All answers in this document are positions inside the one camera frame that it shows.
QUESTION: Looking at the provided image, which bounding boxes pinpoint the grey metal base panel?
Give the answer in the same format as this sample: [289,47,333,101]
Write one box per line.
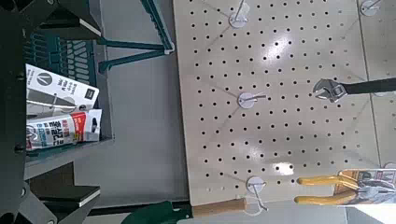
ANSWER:
[88,0,191,216]

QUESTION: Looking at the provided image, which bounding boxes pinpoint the yellow-handled pliers in package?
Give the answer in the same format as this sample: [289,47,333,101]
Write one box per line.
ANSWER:
[293,167,396,206]

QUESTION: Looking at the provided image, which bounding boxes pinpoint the white tool package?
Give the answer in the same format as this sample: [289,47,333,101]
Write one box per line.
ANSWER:
[25,63,101,119]

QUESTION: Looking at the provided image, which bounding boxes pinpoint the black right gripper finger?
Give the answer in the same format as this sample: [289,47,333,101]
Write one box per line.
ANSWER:
[18,0,103,41]
[18,161,102,224]

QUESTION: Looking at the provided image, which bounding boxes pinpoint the green metal stand frame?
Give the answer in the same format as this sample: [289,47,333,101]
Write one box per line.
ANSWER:
[97,0,176,75]

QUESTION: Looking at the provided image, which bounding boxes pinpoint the beige perforated pegboard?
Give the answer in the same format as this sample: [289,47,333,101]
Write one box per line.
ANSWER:
[172,0,396,208]

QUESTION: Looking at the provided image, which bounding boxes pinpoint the green trowel with wooden handle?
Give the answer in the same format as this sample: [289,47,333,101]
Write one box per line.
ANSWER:
[120,197,248,224]

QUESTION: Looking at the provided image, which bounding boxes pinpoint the red and white package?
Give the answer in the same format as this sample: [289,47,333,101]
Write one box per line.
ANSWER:
[25,108,103,152]

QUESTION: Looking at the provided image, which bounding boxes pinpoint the dark plastic crate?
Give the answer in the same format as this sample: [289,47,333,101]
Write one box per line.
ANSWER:
[22,31,115,181]

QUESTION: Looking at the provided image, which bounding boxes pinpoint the black adjustable wrench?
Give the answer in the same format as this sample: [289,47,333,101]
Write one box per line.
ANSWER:
[312,77,396,105]

